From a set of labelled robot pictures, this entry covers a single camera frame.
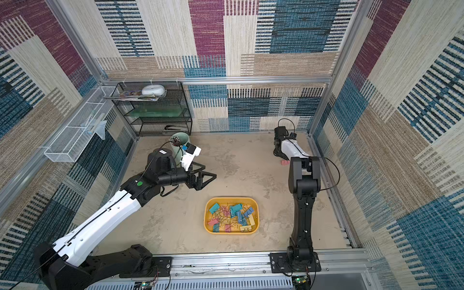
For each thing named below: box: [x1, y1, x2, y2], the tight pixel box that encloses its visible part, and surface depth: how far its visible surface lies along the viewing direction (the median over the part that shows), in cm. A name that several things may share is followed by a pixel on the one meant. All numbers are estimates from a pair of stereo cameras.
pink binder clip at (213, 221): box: [207, 218, 220, 226], surface depth 85 cm
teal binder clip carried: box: [229, 203, 244, 219], surface depth 87 cm
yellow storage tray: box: [203, 196, 260, 235], surface depth 86 cm
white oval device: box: [141, 83, 166, 97], surface depth 91 cm
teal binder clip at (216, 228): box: [212, 222, 220, 233], surface depth 84 cm
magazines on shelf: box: [102, 89, 168, 102], surface depth 83 cm
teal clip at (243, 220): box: [240, 215, 248, 226], surface depth 85 cm
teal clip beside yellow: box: [208, 203, 220, 215], surface depth 89 cm
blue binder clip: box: [243, 206, 255, 219], surface depth 88 cm
